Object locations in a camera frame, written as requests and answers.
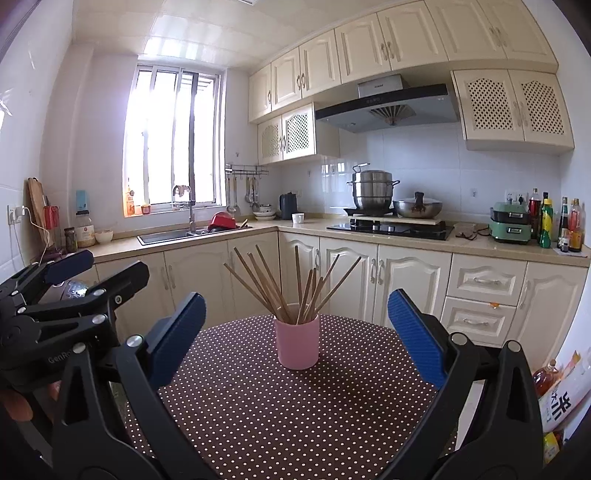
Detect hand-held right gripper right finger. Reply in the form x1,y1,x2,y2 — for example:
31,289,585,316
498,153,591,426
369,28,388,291
382,288,544,480

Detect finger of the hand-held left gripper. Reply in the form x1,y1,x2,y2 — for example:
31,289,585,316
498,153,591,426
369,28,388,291
0,250,96,306
13,260,151,334

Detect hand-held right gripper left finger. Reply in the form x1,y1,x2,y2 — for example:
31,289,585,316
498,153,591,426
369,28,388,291
50,291,207,480

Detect pink cylindrical cup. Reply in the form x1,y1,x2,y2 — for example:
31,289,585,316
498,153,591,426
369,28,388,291
274,314,321,371

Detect bunch of chopsticks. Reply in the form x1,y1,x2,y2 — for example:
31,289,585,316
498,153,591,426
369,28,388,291
223,244,362,325

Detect person's left hand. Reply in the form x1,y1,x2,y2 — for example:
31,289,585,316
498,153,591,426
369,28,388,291
0,389,31,422

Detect large jar white lid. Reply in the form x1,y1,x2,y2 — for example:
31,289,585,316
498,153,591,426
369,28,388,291
75,210,97,249

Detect steel kitchen sink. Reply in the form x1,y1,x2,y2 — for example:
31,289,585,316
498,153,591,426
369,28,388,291
137,227,254,245

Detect cream lower kitchen cabinets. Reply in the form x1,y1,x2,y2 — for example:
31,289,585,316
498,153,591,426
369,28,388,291
92,231,591,370

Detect wooden cutting board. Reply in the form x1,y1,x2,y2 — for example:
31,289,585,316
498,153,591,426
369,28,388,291
28,178,51,252

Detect steel kitchen faucet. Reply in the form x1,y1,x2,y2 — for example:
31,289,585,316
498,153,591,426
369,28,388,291
172,185,197,234

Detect red plastic basin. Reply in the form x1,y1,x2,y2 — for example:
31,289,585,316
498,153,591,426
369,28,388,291
207,211,238,233

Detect black gas stove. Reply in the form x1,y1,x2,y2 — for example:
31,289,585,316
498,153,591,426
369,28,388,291
326,219,455,241

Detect wooden trivet board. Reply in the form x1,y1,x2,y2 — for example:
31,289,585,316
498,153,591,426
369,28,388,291
346,212,448,227

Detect hanging steel ladle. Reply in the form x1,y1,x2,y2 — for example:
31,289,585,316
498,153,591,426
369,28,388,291
225,178,241,215

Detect cooking oil bottle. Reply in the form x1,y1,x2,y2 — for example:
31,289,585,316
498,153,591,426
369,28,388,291
532,359,559,400

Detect steel wok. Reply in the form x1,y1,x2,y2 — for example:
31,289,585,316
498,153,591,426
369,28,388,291
392,191,443,219

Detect kitchen window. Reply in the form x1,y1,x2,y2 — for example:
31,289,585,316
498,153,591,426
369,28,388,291
122,60,222,217

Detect green electric grill cooker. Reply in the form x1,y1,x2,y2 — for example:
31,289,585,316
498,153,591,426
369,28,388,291
488,202,532,244

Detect beige kitchen countertop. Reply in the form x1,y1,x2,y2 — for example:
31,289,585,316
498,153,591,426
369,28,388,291
88,217,591,268

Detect steel steamer pot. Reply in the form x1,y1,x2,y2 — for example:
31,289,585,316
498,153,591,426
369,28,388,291
347,162,400,215

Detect white printed rice bag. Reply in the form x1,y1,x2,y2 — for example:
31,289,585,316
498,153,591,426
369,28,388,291
538,351,591,435

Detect cluster of condiment bottles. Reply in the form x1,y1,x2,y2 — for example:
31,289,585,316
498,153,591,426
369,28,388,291
527,187,586,254

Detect steel range hood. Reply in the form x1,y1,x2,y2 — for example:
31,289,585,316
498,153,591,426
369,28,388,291
315,74,461,134

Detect wall utensil rail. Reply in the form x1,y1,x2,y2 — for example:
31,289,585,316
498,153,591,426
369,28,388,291
225,163,270,178

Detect cream upper wall cabinets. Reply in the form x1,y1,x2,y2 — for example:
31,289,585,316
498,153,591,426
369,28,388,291
248,0,575,166

